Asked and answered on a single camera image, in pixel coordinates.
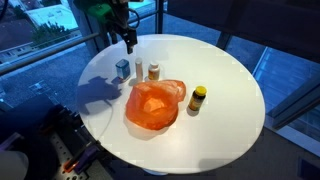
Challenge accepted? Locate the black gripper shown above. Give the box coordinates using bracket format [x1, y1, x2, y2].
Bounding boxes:
[110, 0, 139, 55]

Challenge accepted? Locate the blue mentos container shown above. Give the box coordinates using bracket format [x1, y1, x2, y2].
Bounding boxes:
[115, 58, 132, 82]

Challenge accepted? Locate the orange plastic bag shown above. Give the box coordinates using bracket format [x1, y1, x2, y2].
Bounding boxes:
[125, 78, 187, 131]

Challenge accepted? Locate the tall white bottle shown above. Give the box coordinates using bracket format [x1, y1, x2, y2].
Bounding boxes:
[134, 56, 145, 83]

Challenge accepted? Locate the short white bottle orange label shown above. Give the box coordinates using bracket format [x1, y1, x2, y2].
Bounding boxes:
[147, 61, 161, 82]

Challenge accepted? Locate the amber bottle yellow cap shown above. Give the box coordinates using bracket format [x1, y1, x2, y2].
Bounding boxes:
[187, 85, 208, 113]

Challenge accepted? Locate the grey metal window handrail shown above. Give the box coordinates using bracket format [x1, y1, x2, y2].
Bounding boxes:
[0, 31, 101, 76]

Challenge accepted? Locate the purple clamp orange trigger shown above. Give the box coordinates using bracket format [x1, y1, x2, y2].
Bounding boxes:
[62, 141, 102, 175]

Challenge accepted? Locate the white round table base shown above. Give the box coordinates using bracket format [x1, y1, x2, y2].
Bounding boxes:
[142, 167, 170, 177]

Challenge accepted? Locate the perforated metal mounting board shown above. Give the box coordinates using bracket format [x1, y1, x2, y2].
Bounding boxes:
[46, 128, 89, 180]

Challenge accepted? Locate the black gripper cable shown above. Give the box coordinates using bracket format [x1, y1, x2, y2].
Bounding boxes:
[127, 7, 141, 30]

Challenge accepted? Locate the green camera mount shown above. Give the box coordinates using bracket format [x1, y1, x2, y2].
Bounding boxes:
[86, 2, 113, 23]

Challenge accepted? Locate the black clamp orange handle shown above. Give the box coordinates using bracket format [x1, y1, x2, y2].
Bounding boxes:
[37, 105, 73, 135]

